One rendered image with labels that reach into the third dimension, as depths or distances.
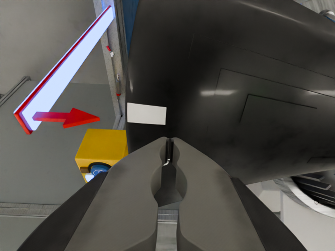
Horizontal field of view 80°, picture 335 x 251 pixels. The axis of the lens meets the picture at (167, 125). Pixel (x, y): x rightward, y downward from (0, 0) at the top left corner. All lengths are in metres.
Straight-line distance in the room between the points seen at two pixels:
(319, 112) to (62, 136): 1.17
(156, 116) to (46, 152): 1.05
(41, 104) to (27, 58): 1.56
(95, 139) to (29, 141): 0.84
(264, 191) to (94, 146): 0.58
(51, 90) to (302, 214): 0.46
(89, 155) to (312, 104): 0.38
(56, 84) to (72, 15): 1.26
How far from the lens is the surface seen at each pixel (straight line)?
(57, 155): 1.16
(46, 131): 1.31
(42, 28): 1.61
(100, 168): 0.44
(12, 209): 1.07
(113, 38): 0.50
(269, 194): 0.82
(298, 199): 0.43
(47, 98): 0.23
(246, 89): 0.16
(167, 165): 0.20
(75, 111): 0.20
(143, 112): 0.17
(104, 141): 0.47
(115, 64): 0.53
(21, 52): 1.78
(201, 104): 0.16
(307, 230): 0.50
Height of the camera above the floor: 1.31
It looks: 46 degrees down
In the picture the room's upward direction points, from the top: 178 degrees counter-clockwise
